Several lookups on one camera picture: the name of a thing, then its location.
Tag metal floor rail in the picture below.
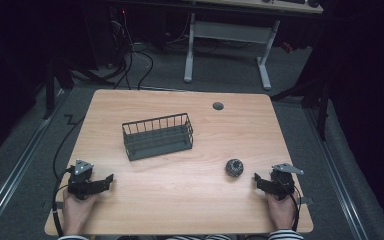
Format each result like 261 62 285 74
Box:
304 106 369 240
0 87 68 234

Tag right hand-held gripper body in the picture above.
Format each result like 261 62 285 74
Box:
267 162 305 202

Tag black floor cables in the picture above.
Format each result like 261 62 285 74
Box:
52 9 194 178

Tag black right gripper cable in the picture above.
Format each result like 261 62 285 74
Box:
276 176 302 233

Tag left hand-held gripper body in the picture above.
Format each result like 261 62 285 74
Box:
67 159 97 201

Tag dark patterned ball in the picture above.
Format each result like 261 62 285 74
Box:
225 158 245 178

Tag white-framed wooden desk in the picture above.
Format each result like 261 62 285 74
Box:
182 0 324 91

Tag dark wire basket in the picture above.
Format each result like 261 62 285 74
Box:
121 112 195 162

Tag person's right hand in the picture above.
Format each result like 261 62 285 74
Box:
265 190 300 232

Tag person's striped clothing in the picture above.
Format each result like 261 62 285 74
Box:
164 233 233 240

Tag dark metal stand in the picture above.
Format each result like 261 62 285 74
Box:
269 74 332 142
42 54 114 121

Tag person's left hand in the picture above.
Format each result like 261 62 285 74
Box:
62 190 98 236

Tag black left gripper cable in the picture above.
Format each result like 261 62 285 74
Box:
51 165 76 238

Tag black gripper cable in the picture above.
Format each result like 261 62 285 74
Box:
276 176 302 233
51 165 76 238

